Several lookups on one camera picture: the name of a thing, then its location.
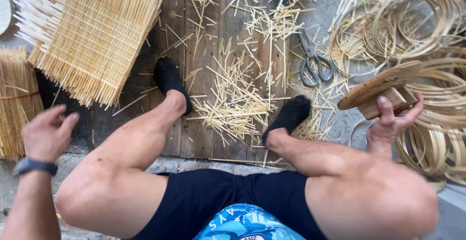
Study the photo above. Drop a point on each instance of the person's left hand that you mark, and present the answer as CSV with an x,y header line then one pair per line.
x,y
43,134

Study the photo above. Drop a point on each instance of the person's right hand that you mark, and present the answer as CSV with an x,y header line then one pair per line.
x,y
391,127

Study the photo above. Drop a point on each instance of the round wooden mould with block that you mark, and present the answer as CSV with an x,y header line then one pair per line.
x,y
380,87

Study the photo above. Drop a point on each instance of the dark wristwatch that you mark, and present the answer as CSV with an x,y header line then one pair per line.
x,y
34,165

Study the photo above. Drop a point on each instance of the bundle of thin bamboo sticks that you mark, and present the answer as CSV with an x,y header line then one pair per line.
x,y
16,101

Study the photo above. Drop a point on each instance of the heap of bamboo strip hoops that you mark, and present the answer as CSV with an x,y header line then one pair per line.
x,y
422,76

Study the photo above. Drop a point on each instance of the person's right leg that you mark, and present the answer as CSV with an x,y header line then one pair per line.
x,y
349,181

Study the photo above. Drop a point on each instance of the person's leg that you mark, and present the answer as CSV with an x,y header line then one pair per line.
x,y
120,167
349,181

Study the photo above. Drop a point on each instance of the person's left leg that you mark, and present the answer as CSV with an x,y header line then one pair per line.
x,y
120,167

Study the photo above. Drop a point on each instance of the black right shoe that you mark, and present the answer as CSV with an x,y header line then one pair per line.
x,y
289,116

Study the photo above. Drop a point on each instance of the black shoe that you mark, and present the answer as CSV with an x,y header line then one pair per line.
x,y
289,116
171,81

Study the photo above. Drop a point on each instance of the grey metal scissors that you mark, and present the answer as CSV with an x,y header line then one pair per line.
x,y
313,60

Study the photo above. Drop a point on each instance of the woven bamboo stick mat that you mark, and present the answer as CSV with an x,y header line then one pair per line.
x,y
91,39

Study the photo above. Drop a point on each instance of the round pale object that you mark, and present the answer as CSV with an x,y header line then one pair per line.
x,y
5,11

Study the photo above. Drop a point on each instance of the black left shoe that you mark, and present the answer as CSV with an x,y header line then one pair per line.
x,y
171,81

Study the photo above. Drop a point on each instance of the scattered bamboo stick offcuts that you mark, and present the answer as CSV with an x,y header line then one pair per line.
x,y
247,87

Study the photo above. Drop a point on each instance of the dark wooden plank board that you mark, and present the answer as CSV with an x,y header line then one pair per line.
x,y
196,69

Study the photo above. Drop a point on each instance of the blue printed shirt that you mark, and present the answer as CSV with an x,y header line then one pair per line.
x,y
247,223

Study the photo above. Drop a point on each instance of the dark navy shorts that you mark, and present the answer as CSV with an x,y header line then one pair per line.
x,y
218,200

